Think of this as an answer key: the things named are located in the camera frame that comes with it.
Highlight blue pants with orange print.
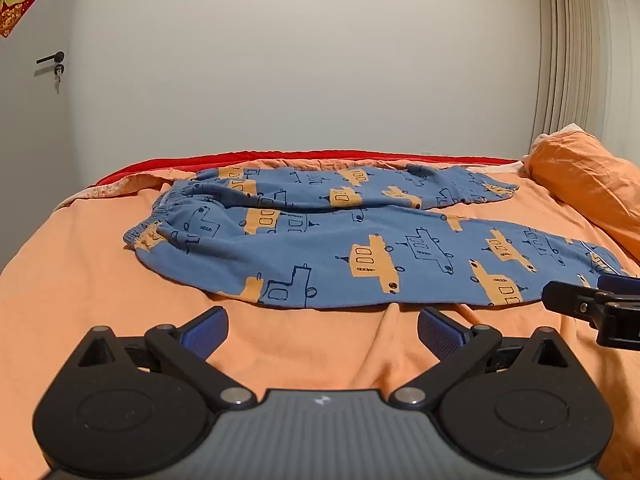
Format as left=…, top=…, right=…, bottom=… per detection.
left=122, top=162, right=638, bottom=311

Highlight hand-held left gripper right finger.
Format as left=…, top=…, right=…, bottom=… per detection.
left=390, top=308, right=571, bottom=411

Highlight orange bed sheet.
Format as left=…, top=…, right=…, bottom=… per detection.
left=0, top=157, right=640, bottom=480

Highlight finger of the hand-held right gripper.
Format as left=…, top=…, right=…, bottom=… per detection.
left=597, top=274, right=640, bottom=304
left=542, top=281, right=640, bottom=351

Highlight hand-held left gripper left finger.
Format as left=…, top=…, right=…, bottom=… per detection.
left=75, top=307, right=257, bottom=413

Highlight pale floral sheet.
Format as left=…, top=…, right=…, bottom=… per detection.
left=55, top=172, right=173, bottom=211

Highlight white door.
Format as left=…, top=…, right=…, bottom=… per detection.
left=0, top=0, right=78, bottom=271

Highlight pale pleated curtain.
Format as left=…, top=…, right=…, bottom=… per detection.
left=532, top=0, right=640, bottom=161

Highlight orange pillow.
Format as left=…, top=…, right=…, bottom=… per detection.
left=522, top=127, right=640, bottom=261

